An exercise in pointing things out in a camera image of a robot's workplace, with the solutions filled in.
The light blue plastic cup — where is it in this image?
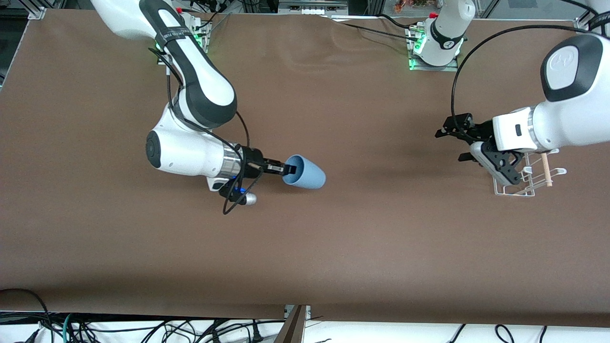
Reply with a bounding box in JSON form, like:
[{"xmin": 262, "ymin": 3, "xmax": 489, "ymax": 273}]
[{"xmin": 282, "ymin": 154, "xmax": 327, "ymax": 190}]

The grey equipment box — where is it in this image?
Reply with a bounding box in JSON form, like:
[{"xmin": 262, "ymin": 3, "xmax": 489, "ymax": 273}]
[{"xmin": 278, "ymin": 0, "xmax": 349, "ymax": 15}]

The white wire cup rack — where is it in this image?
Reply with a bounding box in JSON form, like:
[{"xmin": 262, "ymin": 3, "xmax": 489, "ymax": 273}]
[{"xmin": 493, "ymin": 149, "xmax": 568, "ymax": 197}]

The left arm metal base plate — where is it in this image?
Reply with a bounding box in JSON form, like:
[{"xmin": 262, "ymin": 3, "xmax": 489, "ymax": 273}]
[{"xmin": 405, "ymin": 24, "xmax": 460, "ymax": 72}]

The black cable across table edge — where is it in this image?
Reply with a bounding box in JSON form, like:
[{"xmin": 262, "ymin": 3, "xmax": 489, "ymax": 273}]
[{"xmin": 329, "ymin": 13, "xmax": 420, "ymax": 41}]

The brown wooden post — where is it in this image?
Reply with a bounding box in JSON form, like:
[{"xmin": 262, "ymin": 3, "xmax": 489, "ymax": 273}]
[{"xmin": 274, "ymin": 305, "xmax": 306, "ymax": 343}]

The black looped floor cable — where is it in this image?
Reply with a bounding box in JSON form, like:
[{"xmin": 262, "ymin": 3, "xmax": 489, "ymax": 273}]
[{"xmin": 0, "ymin": 288, "xmax": 54, "ymax": 343}]

